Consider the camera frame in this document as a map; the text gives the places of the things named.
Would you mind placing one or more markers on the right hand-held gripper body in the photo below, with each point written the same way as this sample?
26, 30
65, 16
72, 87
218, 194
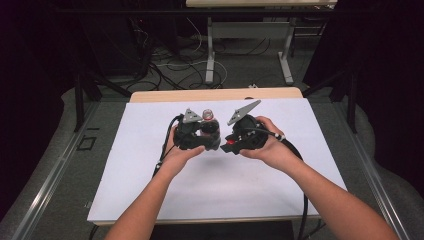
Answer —
250, 135

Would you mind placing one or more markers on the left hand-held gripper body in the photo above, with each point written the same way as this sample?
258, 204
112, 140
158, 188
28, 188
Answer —
186, 136

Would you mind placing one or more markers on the red bottle cap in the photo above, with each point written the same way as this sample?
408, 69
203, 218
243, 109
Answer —
230, 142

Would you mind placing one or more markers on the dark cola bottle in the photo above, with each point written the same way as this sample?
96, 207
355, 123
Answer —
208, 135

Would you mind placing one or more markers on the person's left hand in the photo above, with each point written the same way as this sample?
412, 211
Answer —
178, 160

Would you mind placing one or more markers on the person's right hand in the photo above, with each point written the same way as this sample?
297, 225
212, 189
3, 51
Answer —
276, 153

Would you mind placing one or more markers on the light wooden table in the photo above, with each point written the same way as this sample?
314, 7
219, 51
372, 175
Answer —
200, 95

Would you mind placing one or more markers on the white board sheet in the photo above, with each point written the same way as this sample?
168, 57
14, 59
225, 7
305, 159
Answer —
266, 186

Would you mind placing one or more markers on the black panel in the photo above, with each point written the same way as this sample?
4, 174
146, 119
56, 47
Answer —
226, 231

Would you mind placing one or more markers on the white-legged desk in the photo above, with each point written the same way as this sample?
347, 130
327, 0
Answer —
250, 30

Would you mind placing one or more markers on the black metal stand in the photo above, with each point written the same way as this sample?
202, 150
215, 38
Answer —
351, 100
79, 100

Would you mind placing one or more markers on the metal floor rail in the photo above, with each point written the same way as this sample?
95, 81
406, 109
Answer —
376, 173
50, 186

